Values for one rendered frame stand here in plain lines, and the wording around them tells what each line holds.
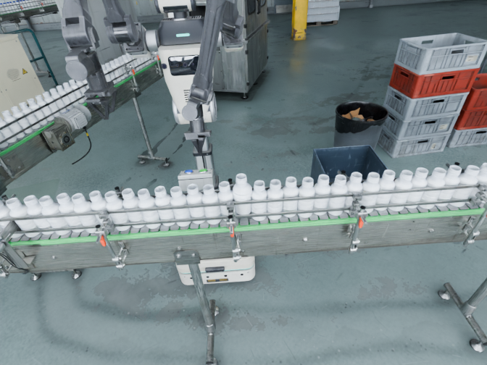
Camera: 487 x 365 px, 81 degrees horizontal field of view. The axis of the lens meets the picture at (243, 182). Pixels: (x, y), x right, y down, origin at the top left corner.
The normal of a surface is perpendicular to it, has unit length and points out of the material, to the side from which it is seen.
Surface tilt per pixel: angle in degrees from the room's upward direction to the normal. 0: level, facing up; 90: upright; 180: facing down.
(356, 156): 90
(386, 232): 90
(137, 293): 0
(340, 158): 90
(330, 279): 0
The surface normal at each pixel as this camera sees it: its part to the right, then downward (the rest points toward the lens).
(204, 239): 0.04, 0.61
